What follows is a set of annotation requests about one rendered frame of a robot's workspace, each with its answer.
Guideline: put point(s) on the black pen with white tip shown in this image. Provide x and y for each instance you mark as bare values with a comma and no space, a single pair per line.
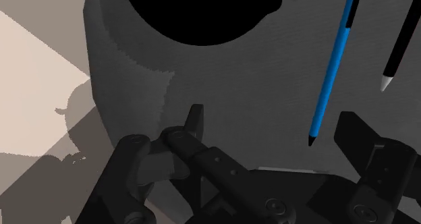
399,49

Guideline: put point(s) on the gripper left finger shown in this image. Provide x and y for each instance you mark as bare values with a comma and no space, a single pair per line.
217,164

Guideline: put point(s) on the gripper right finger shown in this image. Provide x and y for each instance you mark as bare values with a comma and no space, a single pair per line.
384,170

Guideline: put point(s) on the blue pen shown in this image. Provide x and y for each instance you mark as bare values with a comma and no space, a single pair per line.
332,68

